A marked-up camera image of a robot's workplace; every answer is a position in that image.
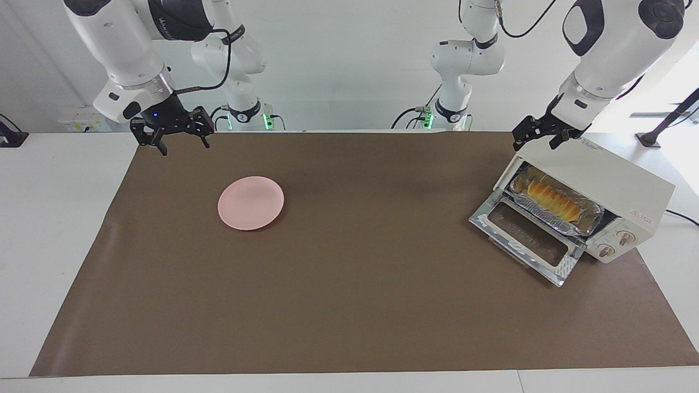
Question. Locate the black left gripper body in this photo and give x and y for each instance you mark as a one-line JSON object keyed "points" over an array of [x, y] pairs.
{"points": [[546, 128]]}

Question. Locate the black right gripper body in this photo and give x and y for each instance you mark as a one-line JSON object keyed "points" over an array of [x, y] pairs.
{"points": [[172, 121]]}

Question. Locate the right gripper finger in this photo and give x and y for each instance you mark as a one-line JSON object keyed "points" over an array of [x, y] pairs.
{"points": [[206, 140], [161, 145]]}

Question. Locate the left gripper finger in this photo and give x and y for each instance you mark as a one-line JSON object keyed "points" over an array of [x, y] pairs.
{"points": [[516, 145], [556, 142]]}

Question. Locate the golden bread loaf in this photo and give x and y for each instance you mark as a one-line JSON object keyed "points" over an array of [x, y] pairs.
{"points": [[551, 199]]}

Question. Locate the aluminium foil tray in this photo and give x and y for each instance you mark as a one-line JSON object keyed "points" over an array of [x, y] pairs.
{"points": [[546, 215]]}

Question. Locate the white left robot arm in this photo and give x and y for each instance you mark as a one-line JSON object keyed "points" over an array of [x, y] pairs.
{"points": [[617, 49]]}

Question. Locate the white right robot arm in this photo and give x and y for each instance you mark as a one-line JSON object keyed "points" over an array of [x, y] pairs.
{"points": [[125, 49]]}

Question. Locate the cream toaster oven body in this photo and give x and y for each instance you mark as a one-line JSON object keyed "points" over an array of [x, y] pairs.
{"points": [[611, 180]]}

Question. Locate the glass oven door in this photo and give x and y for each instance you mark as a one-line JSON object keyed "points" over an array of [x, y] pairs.
{"points": [[524, 237]]}

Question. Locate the cream oven knob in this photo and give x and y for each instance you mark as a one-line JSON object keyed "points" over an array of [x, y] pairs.
{"points": [[626, 237], [605, 251]]}

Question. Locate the pink round plate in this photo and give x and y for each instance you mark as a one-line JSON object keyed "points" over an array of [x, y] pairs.
{"points": [[251, 203]]}

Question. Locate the black stand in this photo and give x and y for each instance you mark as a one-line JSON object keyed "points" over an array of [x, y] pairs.
{"points": [[11, 137], [650, 139]]}

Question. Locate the brown paper mat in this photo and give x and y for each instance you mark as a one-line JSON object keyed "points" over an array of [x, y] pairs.
{"points": [[355, 284]]}

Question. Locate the white wall power outlet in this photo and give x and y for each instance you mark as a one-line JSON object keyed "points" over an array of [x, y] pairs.
{"points": [[82, 121]]}

